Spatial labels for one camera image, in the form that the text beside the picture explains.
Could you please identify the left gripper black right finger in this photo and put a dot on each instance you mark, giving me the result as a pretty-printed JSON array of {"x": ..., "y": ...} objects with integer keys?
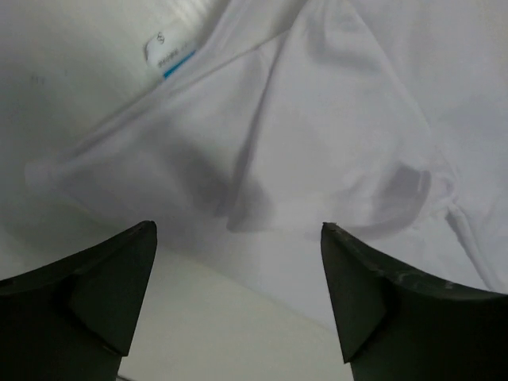
[{"x": 395, "y": 322}]

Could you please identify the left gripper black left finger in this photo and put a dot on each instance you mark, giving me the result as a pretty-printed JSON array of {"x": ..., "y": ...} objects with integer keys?
[{"x": 75, "y": 319}]

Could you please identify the white t shirt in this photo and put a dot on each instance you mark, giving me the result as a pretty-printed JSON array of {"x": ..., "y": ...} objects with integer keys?
[{"x": 387, "y": 118}]

